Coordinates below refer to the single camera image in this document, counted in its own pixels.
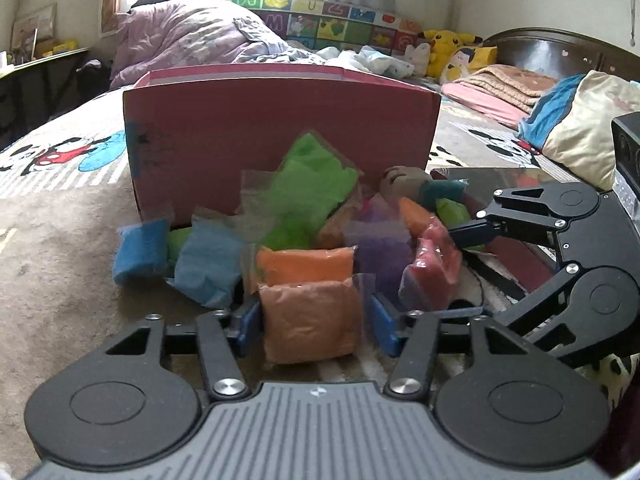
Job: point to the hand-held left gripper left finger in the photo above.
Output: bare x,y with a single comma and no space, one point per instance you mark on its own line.
250,321

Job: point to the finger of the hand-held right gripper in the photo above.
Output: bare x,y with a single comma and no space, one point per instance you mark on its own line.
470,232
545,292

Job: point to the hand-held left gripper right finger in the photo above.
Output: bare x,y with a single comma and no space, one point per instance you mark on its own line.
384,326

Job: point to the red clay packet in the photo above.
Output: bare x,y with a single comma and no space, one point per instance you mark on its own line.
432,270

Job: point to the salmon brown clay packet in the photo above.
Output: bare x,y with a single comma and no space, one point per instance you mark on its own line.
310,320

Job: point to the pile of coloured clay packets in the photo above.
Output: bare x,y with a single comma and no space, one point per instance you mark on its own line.
300,195

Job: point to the pink cardboard box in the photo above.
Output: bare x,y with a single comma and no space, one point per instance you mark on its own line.
200,135

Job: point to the small grey toy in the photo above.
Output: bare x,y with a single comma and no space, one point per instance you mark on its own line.
402,177

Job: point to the pink folded blanket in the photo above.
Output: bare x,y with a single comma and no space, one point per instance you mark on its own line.
485,102

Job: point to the blue and cream pillow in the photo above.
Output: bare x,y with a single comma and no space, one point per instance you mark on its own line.
585,120

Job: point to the yellow printed cushion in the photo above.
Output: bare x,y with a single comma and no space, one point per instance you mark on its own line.
472,60

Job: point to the white rabbit plush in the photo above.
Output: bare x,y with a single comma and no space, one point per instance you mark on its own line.
417,56

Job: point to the yellow plush toy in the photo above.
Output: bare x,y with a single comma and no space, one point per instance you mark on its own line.
447,39

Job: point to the white clothes pile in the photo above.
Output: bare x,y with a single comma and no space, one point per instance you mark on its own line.
365,60

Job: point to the dark wooden headboard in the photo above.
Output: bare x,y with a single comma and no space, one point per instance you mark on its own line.
565,47

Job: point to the alphabet foam mat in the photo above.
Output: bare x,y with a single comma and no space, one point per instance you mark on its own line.
350,22

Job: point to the purple quilt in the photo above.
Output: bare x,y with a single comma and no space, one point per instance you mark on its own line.
190,35

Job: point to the black desk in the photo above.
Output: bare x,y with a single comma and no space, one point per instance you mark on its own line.
40,80

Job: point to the yellow boxes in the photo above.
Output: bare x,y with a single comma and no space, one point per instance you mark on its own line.
60,47

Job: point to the picture frame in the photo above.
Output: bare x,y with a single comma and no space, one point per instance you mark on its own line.
34,25

